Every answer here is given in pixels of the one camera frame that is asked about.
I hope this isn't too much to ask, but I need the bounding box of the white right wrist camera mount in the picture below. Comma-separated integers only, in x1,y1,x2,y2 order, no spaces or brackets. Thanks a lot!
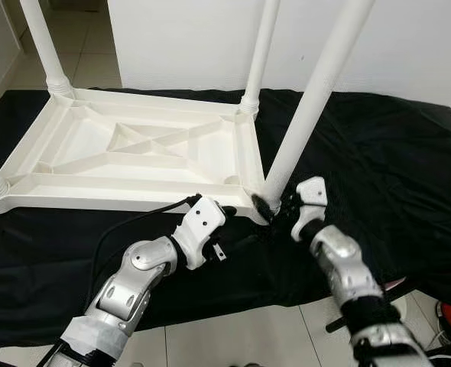
290,176,329,242

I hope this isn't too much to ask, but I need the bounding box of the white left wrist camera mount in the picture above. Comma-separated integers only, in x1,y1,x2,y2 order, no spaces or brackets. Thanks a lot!
172,195,228,270

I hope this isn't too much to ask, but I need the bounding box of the black table cloth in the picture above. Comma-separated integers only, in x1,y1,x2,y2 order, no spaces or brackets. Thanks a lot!
0,88,451,349

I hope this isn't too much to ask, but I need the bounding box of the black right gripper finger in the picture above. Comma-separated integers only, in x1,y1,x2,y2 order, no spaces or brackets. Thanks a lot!
251,194,277,225

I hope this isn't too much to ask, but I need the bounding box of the white plastic ribbed table top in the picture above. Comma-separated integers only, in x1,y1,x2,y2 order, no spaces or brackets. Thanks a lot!
0,86,276,226

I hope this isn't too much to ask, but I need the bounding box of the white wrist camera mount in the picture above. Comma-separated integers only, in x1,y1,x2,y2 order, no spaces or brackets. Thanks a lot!
172,195,228,270
290,176,329,242

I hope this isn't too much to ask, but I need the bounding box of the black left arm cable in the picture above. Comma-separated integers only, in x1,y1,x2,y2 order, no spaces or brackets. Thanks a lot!
92,195,203,291

